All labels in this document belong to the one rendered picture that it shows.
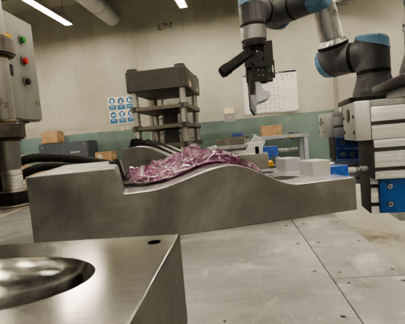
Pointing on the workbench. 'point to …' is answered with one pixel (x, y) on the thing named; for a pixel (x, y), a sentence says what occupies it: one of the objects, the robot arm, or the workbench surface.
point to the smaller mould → (87, 281)
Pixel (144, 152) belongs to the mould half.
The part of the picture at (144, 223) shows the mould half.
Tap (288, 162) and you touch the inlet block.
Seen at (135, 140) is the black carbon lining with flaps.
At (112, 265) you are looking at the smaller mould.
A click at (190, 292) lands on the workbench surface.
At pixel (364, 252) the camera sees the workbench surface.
